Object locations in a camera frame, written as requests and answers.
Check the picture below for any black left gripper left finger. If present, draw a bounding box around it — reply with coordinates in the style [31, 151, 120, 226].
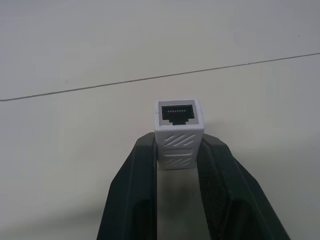
[96, 132, 161, 240]

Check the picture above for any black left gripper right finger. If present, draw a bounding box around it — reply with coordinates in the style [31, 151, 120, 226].
[195, 130, 292, 240]

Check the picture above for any white ethernet coupler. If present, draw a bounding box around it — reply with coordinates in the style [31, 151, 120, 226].
[153, 99, 206, 172]

